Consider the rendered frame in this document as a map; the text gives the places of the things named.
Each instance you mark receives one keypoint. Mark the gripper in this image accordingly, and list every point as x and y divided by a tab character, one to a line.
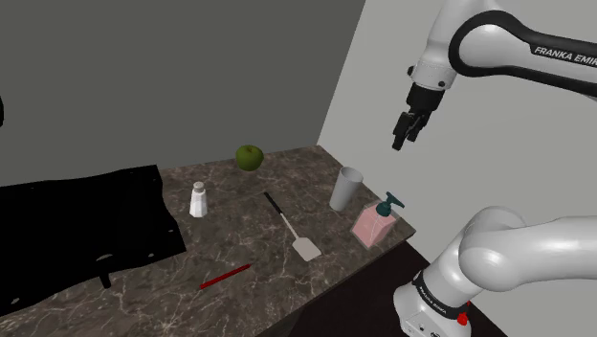
423	100

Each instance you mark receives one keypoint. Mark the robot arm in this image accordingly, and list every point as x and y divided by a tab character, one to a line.
494	252

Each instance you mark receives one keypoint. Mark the grey cup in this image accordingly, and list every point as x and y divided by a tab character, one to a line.
344	191

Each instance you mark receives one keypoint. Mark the pink soap dispenser teal pump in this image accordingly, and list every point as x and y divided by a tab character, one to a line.
371	227

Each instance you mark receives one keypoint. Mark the green apple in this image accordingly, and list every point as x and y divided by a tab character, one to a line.
249	157

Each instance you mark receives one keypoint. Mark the white salt shaker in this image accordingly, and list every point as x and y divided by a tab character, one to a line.
198	203

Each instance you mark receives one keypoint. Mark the red pen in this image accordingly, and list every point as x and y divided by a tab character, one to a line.
226	276

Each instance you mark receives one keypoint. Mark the black faucet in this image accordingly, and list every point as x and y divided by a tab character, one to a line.
105	280

